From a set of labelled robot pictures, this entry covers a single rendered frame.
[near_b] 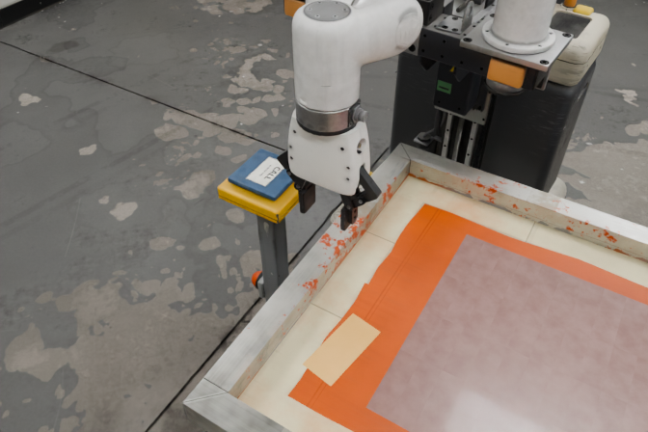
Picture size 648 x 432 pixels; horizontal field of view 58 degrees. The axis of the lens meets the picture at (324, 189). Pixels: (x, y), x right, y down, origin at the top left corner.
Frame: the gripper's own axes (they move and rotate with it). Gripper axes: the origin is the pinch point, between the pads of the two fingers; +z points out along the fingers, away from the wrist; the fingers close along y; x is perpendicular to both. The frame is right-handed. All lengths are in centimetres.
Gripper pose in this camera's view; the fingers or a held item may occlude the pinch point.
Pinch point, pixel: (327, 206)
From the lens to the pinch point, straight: 80.3
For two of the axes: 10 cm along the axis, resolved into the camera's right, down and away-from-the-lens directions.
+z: 0.1, 7.4, 6.7
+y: -8.6, -3.4, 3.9
